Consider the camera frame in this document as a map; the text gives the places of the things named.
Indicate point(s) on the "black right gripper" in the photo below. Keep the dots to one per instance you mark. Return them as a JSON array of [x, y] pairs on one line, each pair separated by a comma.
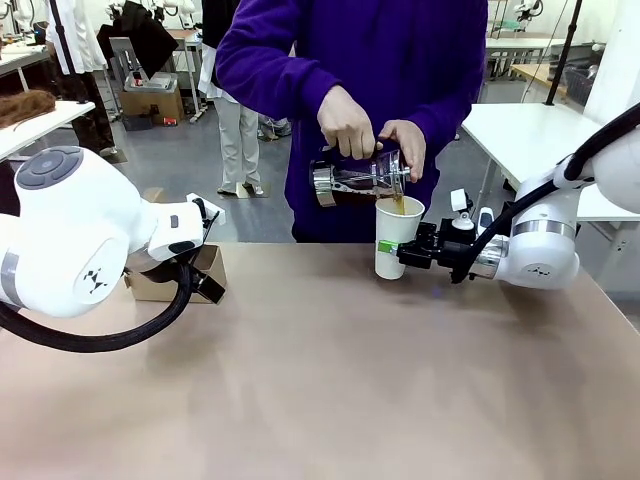
[[427, 250]]

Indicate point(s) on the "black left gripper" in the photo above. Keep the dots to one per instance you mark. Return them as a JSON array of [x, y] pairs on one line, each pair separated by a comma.
[[165, 272]]

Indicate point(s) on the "white paper cup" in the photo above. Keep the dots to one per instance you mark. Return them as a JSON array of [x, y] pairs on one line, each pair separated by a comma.
[[395, 225]]

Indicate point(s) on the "small cardboard box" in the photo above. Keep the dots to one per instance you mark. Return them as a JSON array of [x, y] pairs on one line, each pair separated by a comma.
[[212, 260]]

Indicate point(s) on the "glass french press pitcher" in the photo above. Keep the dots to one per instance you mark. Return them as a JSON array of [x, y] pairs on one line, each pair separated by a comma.
[[350, 180]]

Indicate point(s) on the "person's left forearm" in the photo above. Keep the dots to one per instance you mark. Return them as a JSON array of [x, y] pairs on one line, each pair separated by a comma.
[[445, 122]]

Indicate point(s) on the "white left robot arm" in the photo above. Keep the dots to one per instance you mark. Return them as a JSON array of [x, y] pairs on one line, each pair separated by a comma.
[[75, 225]]

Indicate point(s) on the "person's right forearm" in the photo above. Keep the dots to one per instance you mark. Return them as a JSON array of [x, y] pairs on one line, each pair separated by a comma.
[[270, 75]]

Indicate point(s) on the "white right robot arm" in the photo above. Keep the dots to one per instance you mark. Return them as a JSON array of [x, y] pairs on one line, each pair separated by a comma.
[[542, 250]]

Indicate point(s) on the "person's left hand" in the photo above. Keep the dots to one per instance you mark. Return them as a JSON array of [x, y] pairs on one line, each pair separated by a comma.
[[412, 145]]

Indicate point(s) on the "person's right hand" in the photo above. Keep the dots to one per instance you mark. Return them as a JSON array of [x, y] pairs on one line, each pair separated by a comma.
[[345, 125]]

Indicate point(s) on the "person in coat, light trousers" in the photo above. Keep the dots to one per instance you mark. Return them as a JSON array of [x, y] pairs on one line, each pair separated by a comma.
[[240, 130]]

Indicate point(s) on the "large white side table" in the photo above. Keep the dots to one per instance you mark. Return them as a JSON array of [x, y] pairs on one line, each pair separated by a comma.
[[530, 135]]

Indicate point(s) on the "cardboard box on floor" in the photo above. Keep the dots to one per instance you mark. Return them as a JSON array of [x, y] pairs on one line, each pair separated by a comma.
[[150, 107]]

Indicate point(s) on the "person's purple sweater torso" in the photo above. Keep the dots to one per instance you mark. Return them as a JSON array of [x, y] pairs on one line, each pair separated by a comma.
[[390, 50]]

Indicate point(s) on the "grey plastic bin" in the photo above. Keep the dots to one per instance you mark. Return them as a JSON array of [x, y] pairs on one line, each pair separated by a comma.
[[150, 82]]

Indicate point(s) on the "white table with fur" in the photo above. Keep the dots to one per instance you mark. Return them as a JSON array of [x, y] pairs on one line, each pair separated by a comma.
[[45, 125]]

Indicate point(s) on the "white background lab table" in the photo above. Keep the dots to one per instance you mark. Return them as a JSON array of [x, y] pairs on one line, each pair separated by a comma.
[[520, 45]]

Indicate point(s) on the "brown fur pile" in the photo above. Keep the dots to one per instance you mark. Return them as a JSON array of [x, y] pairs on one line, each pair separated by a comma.
[[25, 107]]

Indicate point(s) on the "black stand pole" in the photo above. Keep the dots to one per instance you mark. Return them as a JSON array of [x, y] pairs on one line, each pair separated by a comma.
[[562, 55]]

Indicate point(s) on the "chair with black jacket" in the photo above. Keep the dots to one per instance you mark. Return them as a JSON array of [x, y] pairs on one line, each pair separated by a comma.
[[137, 35]]

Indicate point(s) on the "person in coat, dark trousers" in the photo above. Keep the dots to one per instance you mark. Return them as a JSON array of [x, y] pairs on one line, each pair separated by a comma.
[[75, 45]]

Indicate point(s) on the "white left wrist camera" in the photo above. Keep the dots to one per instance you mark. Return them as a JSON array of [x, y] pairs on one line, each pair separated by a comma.
[[212, 210]]

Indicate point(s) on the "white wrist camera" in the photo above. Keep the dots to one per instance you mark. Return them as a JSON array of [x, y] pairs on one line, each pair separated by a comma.
[[459, 200], [212, 210]]

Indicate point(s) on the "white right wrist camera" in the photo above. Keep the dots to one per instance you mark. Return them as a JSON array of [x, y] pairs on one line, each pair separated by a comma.
[[459, 200]]

